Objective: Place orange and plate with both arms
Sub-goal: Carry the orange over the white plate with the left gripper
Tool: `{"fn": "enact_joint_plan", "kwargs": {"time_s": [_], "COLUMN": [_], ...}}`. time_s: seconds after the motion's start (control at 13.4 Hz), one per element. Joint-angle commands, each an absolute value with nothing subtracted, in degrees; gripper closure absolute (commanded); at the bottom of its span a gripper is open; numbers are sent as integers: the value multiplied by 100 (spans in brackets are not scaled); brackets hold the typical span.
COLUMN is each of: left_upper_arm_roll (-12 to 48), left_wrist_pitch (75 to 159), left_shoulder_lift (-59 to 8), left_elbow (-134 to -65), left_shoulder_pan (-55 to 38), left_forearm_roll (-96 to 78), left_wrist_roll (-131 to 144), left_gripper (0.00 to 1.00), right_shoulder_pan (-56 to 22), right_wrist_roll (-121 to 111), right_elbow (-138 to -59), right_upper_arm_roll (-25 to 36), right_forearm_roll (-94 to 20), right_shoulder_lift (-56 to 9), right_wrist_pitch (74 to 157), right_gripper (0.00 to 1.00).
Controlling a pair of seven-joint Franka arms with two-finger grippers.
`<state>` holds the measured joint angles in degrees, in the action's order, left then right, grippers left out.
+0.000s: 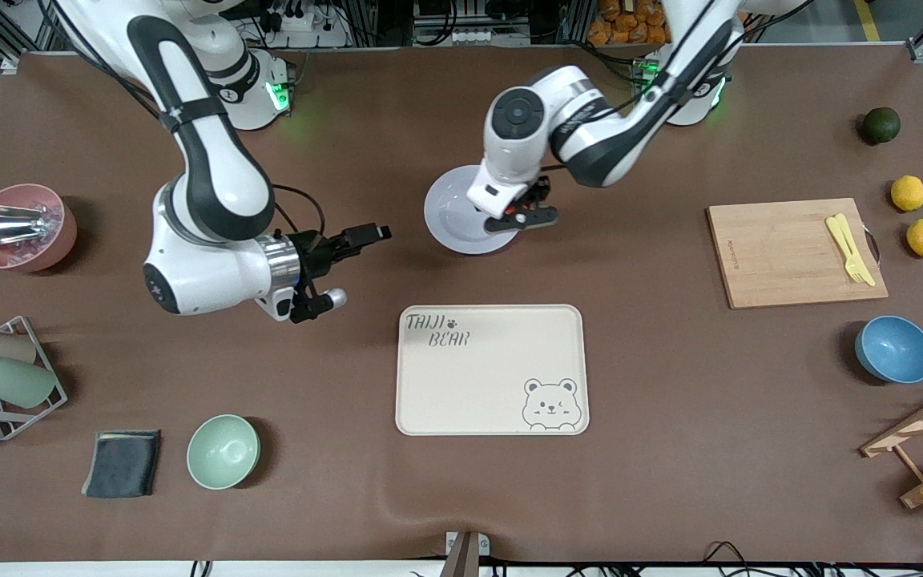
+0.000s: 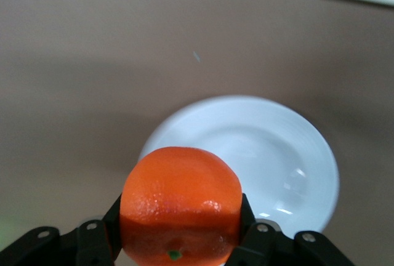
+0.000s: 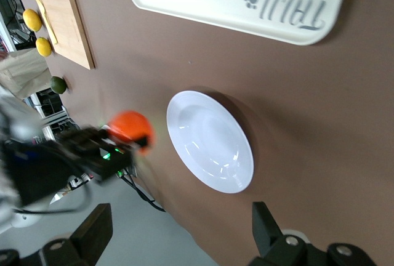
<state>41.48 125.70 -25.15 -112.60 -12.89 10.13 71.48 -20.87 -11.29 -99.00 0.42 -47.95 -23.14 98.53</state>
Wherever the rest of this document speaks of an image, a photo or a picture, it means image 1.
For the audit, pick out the pink bowl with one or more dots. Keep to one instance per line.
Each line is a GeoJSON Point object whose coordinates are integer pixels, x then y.
{"type": "Point", "coordinates": [53, 240]}

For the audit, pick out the dark grey cloth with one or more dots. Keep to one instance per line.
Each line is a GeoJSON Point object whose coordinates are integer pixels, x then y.
{"type": "Point", "coordinates": [121, 463]}

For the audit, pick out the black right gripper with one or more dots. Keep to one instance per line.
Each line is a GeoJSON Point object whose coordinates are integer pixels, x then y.
{"type": "Point", "coordinates": [318, 249]}

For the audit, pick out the yellow plastic fork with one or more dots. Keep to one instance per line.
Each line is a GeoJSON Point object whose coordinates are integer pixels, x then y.
{"type": "Point", "coordinates": [836, 232]}

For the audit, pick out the mint green cup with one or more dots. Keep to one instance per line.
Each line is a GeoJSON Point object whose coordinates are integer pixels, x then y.
{"type": "Point", "coordinates": [13, 381]}

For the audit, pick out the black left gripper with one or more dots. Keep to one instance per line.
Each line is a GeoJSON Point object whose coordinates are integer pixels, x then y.
{"type": "Point", "coordinates": [539, 189]}

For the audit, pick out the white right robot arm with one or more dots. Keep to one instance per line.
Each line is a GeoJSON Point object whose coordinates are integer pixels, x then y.
{"type": "Point", "coordinates": [205, 160]}

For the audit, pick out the white power strip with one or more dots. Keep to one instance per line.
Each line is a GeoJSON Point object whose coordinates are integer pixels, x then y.
{"type": "Point", "coordinates": [465, 36]}
{"type": "Point", "coordinates": [301, 24]}

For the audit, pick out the cream bear print tray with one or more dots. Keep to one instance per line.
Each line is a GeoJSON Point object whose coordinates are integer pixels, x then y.
{"type": "Point", "coordinates": [477, 377]}

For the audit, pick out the blue bowl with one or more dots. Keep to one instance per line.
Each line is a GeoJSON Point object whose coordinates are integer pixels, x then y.
{"type": "Point", "coordinates": [894, 349]}

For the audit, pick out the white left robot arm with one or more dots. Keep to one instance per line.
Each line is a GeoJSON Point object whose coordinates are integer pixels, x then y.
{"type": "Point", "coordinates": [614, 136]}

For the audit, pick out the wooden peg dish rack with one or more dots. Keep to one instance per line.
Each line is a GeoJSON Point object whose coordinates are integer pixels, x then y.
{"type": "Point", "coordinates": [922, 421]}

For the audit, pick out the bag of oranges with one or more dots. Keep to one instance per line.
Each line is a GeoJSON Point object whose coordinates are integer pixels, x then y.
{"type": "Point", "coordinates": [622, 20]}

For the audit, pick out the wooden cutting board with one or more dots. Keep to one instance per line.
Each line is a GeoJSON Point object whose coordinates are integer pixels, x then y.
{"type": "Point", "coordinates": [774, 256]}

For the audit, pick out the yellow plastic knife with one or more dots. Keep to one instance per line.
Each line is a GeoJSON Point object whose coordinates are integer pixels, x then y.
{"type": "Point", "coordinates": [858, 255]}

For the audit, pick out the pale lavender plate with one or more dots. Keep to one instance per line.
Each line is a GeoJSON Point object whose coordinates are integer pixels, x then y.
{"type": "Point", "coordinates": [449, 216]}

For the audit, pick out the dark green lime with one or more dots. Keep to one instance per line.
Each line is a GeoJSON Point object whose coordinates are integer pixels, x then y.
{"type": "Point", "coordinates": [881, 126]}

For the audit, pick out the pale green bowl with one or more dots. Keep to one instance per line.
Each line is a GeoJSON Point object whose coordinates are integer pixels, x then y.
{"type": "Point", "coordinates": [223, 451]}

